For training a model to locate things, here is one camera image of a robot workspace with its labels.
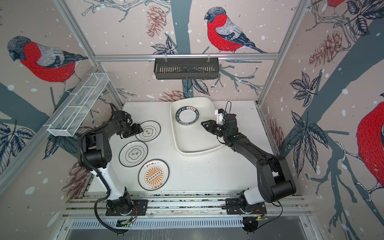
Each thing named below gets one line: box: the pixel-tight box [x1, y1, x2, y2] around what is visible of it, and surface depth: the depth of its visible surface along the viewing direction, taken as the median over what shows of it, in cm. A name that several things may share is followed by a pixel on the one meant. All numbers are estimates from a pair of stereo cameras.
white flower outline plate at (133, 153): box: [118, 140, 149, 168], surface depth 94 cm
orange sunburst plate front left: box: [138, 158, 170, 191], surface depth 86 cm
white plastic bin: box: [170, 96, 223, 156], surface depth 109 cm
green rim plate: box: [175, 106, 200, 126], surface depth 113 cm
